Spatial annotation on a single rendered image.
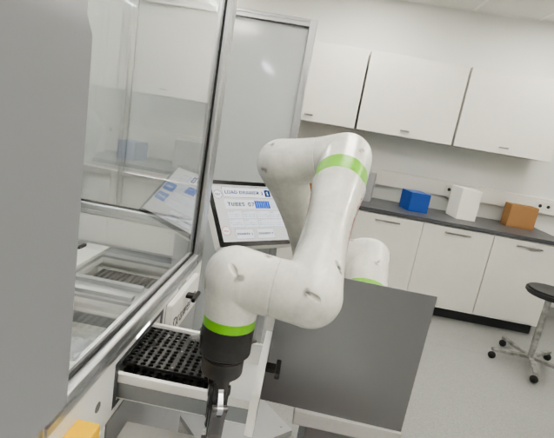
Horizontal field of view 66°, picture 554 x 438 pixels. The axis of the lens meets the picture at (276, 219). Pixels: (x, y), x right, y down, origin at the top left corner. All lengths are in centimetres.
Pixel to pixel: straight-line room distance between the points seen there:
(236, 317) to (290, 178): 43
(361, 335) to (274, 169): 47
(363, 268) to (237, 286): 62
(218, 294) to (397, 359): 60
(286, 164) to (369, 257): 41
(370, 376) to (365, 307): 19
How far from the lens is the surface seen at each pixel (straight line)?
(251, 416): 100
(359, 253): 128
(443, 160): 466
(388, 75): 420
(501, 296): 437
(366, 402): 122
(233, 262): 69
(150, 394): 105
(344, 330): 112
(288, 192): 108
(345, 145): 98
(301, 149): 102
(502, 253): 424
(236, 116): 255
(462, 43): 475
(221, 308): 72
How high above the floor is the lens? 148
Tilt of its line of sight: 12 degrees down
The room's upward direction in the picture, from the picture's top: 10 degrees clockwise
